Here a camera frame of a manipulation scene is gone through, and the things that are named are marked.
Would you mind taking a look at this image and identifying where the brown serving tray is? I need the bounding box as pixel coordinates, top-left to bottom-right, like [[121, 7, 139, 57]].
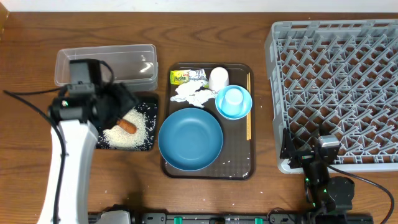
[[161, 62, 256, 180]]

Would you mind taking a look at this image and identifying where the pile of white rice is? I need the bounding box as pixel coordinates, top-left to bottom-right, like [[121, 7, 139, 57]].
[[98, 102, 157, 150]]

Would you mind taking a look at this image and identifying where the crumpled white foil paper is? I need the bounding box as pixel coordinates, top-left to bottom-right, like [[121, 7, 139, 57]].
[[170, 68, 217, 108]]

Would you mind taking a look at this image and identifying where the dark blue plate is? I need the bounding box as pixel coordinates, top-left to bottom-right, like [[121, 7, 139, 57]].
[[158, 108, 224, 172]]

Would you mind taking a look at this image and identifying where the black plastic tray bin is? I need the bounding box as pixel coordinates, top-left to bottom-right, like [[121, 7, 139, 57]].
[[95, 92, 160, 152]]

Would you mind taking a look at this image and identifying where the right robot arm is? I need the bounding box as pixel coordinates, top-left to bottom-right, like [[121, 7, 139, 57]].
[[280, 128, 354, 223]]

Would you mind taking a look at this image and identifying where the light blue small bowl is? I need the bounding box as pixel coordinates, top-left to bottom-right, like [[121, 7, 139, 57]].
[[215, 85, 252, 120]]

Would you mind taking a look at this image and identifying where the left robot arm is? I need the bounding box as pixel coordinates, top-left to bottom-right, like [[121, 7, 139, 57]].
[[39, 83, 138, 223]]

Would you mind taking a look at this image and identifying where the clear plastic bin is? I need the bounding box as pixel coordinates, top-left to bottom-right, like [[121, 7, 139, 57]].
[[54, 44, 158, 92]]

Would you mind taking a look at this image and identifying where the pink white cup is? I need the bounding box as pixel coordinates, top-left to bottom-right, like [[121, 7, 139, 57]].
[[208, 67, 229, 92]]

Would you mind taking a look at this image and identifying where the light blue cup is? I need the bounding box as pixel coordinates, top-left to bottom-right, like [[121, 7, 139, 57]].
[[221, 88, 243, 116]]

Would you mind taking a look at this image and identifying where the orange carrot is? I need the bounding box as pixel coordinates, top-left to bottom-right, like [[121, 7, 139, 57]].
[[116, 119, 137, 134]]

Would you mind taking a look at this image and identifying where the grey dishwasher rack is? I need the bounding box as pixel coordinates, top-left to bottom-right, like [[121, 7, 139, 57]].
[[264, 19, 397, 172]]

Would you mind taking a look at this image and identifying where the yellow snack wrapper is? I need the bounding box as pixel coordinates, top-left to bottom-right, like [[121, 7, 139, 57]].
[[170, 70, 190, 85]]

